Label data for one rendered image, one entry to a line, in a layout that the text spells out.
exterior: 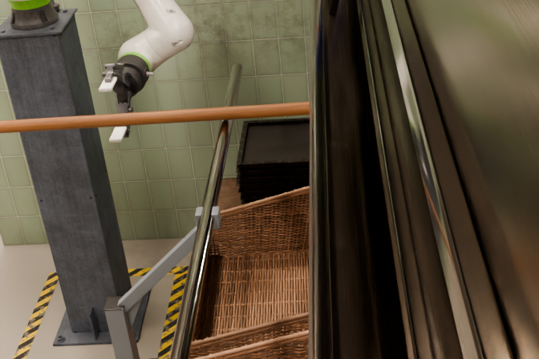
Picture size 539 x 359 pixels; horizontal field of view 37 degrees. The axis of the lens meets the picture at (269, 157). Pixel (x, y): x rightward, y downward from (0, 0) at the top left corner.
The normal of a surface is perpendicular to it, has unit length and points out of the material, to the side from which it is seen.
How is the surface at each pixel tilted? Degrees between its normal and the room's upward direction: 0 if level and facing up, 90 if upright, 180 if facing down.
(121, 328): 90
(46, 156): 90
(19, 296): 0
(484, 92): 70
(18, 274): 0
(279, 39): 90
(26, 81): 90
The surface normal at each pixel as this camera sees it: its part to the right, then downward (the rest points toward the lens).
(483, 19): -0.96, -0.25
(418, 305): 0.26, -0.84
